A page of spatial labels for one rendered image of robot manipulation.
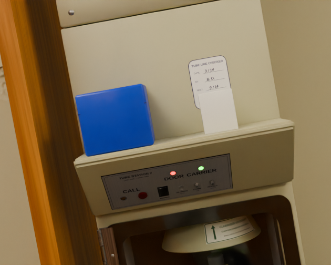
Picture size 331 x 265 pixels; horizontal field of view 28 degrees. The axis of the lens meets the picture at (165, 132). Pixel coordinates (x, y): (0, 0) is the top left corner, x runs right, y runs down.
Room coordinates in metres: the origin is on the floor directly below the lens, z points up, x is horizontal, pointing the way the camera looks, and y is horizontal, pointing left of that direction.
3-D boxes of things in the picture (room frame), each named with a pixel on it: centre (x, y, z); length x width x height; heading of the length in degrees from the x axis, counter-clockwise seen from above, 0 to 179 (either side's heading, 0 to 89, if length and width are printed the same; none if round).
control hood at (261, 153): (0.99, -0.02, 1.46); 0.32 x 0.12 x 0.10; 89
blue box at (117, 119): (1.00, 0.07, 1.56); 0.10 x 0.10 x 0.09; 89
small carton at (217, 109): (0.99, -0.08, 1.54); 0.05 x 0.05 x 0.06; 84
